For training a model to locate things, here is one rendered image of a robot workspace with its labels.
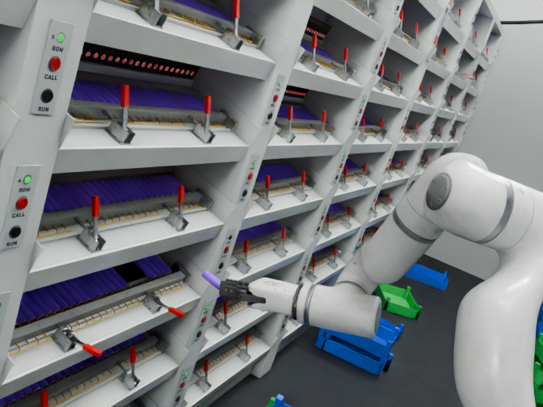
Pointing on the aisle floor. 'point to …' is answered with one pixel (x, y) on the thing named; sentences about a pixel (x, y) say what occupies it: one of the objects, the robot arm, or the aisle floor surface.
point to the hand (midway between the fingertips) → (231, 288)
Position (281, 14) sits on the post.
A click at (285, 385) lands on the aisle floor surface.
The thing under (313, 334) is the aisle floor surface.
